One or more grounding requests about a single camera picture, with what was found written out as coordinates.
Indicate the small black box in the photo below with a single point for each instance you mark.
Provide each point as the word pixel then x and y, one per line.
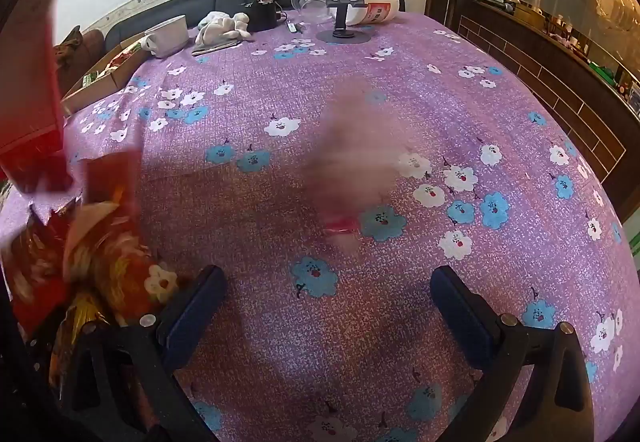
pixel 262 14

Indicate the green white carton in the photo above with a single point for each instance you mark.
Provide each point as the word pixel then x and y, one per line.
pixel 634 244

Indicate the purple floral tablecloth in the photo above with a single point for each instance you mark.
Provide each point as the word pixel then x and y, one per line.
pixel 225 222

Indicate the clear glass bowl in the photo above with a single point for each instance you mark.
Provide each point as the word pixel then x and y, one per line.
pixel 310 2

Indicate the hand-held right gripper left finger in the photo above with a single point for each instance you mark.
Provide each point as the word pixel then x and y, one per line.
pixel 192 309

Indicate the white ceramic cup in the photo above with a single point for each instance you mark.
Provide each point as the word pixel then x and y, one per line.
pixel 167 37

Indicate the assorted packets heap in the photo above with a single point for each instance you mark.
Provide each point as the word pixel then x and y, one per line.
pixel 117 59

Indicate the brown cardboard box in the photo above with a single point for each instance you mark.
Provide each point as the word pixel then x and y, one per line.
pixel 102 79

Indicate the brown armchair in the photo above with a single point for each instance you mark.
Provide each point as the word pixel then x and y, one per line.
pixel 80 54

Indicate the dark red candy packet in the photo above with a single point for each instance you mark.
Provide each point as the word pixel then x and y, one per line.
pixel 350 157

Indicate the flat grey booklet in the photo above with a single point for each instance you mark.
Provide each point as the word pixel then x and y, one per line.
pixel 212 49

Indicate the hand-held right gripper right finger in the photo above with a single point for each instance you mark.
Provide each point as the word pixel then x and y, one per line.
pixel 462 314

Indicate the brown brick-pattern counter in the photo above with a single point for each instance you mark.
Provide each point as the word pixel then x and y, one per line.
pixel 550 97

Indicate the pile of candy packets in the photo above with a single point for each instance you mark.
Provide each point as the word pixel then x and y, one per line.
pixel 100 252

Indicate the red cardboard box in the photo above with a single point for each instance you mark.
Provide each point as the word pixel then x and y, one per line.
pixel 30 72

